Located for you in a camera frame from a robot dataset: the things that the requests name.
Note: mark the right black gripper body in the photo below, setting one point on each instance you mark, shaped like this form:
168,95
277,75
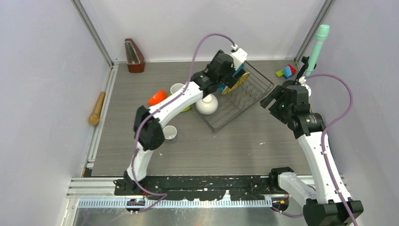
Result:
280,109

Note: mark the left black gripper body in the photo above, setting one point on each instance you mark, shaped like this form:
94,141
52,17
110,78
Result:
227,79

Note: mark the blue polka dot plate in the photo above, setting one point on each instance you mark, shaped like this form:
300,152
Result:
223,89

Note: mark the wire dish rack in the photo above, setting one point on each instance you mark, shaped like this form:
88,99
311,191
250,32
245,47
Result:
235,103

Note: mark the white ceramic bowl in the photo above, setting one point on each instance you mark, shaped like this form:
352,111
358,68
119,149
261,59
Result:
208,105

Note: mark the pink mug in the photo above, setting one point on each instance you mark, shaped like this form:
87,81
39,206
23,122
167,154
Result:
176,88

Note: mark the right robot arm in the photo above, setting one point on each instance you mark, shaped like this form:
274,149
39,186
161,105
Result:
329,203

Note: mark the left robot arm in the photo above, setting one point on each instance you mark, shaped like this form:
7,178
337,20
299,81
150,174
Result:
149,122

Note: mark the colourful toy blocks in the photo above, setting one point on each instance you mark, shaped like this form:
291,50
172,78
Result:
287,72

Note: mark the lime green saucer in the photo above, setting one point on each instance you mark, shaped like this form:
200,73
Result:
184,110

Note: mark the orange bowl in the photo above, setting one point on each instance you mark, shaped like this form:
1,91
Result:
157,98

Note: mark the mint green microphone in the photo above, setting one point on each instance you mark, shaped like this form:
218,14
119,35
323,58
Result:
320,38

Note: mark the small grey cup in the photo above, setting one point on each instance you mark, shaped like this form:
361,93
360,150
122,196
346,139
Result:
170,133

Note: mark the brown metronome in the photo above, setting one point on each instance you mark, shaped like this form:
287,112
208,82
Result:
135,58

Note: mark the wooden rolling pin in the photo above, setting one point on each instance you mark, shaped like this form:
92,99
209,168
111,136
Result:
95,115

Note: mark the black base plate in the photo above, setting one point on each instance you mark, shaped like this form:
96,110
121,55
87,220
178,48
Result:
203,188

